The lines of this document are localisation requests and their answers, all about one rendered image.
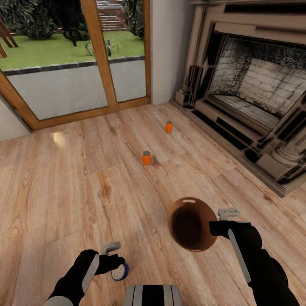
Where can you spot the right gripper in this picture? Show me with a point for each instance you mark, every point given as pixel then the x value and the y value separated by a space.
pixel 217 228

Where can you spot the door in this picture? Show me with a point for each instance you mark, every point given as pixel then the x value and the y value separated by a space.
pixel 67 60

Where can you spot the can of soda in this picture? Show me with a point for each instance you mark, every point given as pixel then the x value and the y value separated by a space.
pixel 120 273
pixel 146 157
pixel 169 125

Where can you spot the trash can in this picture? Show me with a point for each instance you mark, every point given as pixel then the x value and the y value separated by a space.
pixel 188 224

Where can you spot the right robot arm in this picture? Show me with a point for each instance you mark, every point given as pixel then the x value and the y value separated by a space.
pixel 263 274

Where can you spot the robot trunk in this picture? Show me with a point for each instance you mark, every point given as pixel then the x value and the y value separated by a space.
pixel 152 295

